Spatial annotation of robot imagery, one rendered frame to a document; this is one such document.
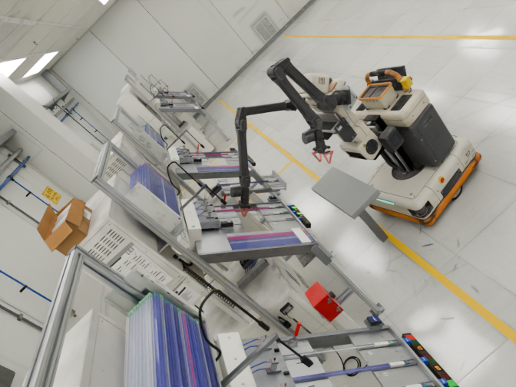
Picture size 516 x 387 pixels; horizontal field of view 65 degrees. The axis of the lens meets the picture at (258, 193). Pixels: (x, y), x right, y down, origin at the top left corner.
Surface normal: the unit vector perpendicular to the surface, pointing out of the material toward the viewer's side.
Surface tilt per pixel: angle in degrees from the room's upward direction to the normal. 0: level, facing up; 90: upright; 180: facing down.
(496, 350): 0
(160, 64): 90
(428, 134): 90
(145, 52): 90
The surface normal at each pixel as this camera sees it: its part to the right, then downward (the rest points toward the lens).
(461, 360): -0.64, -0.63
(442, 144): 0.43, 0.18
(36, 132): 0.26, 0.35
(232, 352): 0.09, -0.94
